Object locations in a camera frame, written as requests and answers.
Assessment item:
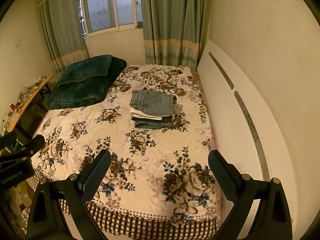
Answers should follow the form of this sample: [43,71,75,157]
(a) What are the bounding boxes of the blue denim jeans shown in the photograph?
[130,90,174,116]

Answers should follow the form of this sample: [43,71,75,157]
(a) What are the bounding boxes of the wooden side desk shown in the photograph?
[4,75,54,138]

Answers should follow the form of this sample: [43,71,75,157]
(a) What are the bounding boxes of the white headboard with grey stripes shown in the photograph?
[197,40,298,231]

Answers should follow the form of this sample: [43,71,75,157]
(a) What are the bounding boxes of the dark green folded quilt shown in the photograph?
[47,55,127,110]

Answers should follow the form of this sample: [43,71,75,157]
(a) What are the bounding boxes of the floral bed blanket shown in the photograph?
[28,65,220,239]

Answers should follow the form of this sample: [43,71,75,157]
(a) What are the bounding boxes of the white folded pants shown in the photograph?
[130,107,172,121]

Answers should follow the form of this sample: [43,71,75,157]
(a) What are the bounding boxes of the dark blue folded jeans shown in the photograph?
[131,116,173,129]

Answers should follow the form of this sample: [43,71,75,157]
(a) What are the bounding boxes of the left green curtain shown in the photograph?
[37,0,89,76]

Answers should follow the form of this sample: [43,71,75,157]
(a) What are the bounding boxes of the green curtain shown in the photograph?
[37,0,89,76]
[141,0,211,70]

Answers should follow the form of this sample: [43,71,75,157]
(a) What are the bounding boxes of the white framed window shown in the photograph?
[78,0,143,37]

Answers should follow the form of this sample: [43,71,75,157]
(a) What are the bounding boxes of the right green curtain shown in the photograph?
[141,0,211,70]

